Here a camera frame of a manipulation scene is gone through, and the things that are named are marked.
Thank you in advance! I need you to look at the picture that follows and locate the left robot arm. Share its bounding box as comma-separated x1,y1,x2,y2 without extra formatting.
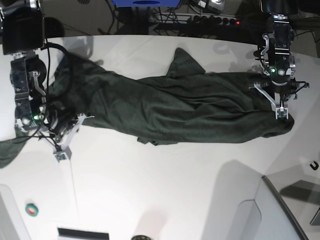
249,0,310,119

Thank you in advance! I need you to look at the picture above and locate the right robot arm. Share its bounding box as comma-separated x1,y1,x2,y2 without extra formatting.
0,0,96,160

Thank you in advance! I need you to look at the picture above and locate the black U-shaped clip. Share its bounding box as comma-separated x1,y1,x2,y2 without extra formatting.
309,161,320,171

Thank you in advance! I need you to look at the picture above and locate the green red tape roll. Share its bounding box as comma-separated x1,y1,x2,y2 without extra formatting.
25,203,39,217

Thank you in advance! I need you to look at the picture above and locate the dark green t-shirt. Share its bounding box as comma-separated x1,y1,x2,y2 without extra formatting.
0,47,295,170

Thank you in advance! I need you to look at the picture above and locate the black round dotted object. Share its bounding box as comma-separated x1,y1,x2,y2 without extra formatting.
131,235,151,240

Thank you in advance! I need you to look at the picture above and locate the white power strip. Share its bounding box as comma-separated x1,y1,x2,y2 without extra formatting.
149,12,241,26

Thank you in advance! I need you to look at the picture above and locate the blue plastic bin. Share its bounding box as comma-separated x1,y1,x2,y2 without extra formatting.
111,0,180,8

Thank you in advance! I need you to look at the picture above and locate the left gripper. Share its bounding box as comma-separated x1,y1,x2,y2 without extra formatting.
248,78,310,113

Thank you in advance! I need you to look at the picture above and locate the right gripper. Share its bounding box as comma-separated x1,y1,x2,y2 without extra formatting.
37,113,94,153

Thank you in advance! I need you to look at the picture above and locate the white tray with black slot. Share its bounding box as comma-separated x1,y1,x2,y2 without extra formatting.
57,228,110,240

